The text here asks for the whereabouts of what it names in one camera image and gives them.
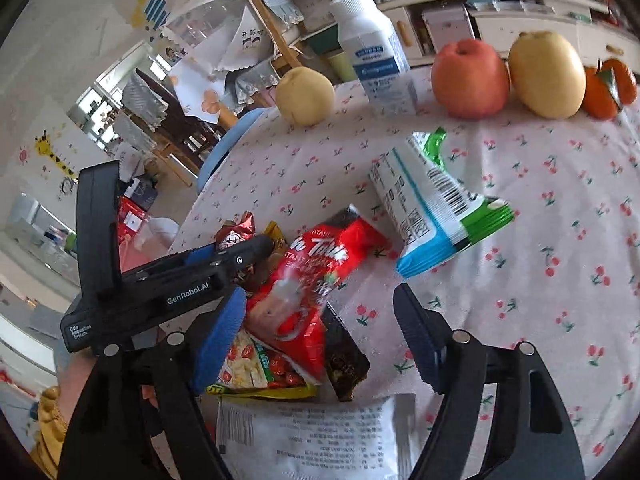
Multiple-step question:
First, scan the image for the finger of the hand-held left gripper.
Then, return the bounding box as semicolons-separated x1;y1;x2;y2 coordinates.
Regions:
210;250;271;286
182;234;275;263

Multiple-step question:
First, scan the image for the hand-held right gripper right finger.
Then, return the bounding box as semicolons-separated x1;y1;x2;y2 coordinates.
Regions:
392;282;586;480

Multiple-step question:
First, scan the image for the large yellow pear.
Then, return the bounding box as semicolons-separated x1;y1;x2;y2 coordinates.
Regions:
508;30;587;119

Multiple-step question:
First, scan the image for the dark brown wrapper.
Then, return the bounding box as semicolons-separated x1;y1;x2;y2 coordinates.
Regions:
320;300;372;403

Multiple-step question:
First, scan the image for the clear mesh food cover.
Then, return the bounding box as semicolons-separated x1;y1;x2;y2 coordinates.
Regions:
160;0;281;71

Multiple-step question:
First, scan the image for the blue seat cushion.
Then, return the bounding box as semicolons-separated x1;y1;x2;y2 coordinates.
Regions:
197;107;266;193

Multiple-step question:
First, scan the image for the yellow snack packet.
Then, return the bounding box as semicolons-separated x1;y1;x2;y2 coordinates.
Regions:
207;327;321;401

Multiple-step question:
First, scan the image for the small yellow pear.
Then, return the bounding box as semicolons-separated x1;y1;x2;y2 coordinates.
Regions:
275;66;336;127

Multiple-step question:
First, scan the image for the orange tangerine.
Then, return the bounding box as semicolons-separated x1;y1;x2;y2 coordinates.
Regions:
602;58;639;106

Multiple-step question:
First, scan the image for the dining table with orange-print cloth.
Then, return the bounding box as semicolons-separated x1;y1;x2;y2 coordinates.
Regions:
167;55;281;126

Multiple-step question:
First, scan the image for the green and white packet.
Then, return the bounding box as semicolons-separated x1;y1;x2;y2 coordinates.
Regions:
369;127;516;280

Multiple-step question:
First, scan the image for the pink storage box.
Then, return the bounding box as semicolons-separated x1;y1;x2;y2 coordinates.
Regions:
422;5;476;53

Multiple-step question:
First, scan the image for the light wooden chair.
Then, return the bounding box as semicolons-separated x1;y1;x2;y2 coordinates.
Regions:
240;0;321;81

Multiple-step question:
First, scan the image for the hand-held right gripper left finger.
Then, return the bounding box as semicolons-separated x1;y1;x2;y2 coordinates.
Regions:
56;286;248;480

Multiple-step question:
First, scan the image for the brown and red candy wrapper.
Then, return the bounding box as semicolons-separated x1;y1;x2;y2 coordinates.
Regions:
215;210;291;293

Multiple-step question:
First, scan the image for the tangerine with leaf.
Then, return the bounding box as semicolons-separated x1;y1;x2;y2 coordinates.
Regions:
581;67;623;121

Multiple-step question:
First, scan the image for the white printed plastic bag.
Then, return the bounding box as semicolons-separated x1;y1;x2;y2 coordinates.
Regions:
216;392;418;480

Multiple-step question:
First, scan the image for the light green waste bin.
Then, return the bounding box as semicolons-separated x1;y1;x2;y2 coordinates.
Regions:
327;50;358;83

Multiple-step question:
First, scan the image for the cream television cabinet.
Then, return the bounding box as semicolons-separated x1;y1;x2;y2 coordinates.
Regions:
375;0;640;81

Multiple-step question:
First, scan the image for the blue striped wall sticker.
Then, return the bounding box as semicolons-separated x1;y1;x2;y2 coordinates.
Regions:
135;0;173;31

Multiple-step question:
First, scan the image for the white bottle with blue label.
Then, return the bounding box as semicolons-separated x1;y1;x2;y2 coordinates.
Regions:
329;0;418;116

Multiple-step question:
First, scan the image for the giraffe wall sticker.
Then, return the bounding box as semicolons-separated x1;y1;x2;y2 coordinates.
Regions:
32;130;76;181

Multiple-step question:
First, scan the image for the red apple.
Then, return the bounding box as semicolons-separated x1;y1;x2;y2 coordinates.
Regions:
431;38;511;120

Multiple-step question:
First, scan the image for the dark green storage box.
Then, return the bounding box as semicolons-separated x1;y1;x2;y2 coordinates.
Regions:
300;25;346;56

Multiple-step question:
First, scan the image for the red gift box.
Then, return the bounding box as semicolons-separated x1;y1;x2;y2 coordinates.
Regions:
115;195;151;246

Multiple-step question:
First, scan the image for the red noodle packet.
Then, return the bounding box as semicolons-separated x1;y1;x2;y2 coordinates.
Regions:
245;205;393;386

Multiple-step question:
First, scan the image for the cherry-print tablecloth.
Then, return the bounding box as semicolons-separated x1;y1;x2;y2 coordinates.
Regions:
167;67;640;480

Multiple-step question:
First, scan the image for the person's left hand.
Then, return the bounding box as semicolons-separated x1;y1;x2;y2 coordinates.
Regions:
52;352;98;403

